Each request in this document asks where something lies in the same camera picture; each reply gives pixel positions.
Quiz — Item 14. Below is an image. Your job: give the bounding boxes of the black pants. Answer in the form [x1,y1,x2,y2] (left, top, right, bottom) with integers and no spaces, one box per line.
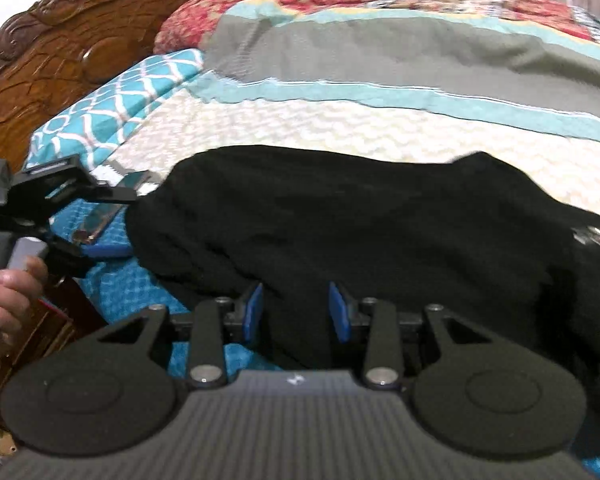
[125,145,600,466]

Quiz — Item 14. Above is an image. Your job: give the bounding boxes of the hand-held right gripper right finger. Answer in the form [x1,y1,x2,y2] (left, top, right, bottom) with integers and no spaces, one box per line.
[328,281,487,391]

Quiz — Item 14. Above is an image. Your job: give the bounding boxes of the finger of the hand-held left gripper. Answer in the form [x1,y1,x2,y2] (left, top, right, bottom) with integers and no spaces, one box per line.
[80,181,140,207]
[43,239,99,280]

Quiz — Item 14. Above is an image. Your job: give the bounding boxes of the black smartphone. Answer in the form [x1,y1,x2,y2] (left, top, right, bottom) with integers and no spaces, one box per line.
[71,170,162,247]

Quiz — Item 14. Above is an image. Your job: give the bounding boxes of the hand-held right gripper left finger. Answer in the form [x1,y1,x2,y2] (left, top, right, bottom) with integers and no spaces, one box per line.
[97,281,266,390]

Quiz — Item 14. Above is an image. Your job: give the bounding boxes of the person's left hand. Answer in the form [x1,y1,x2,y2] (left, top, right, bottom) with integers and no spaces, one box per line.
[0,221,50,343]

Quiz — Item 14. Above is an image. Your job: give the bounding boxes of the carved wooden headboard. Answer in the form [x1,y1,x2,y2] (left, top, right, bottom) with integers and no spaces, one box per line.
[0,0,242,161]

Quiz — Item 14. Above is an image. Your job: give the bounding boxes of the chevron grey teal striped blanket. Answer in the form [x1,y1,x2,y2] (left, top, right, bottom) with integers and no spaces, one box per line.
[107,0,600,213]

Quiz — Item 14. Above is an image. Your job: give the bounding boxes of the blue checked bed sheet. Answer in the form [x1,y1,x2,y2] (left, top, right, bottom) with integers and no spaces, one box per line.
[49,195,284,382]

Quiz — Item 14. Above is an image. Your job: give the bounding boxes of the teal lattice patterned pillow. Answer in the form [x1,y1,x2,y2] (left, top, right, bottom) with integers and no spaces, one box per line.
[24,49,207,172]

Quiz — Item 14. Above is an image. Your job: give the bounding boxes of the wooden bedside cabinet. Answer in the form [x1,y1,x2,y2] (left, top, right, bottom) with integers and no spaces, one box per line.
[0,278,108,426]

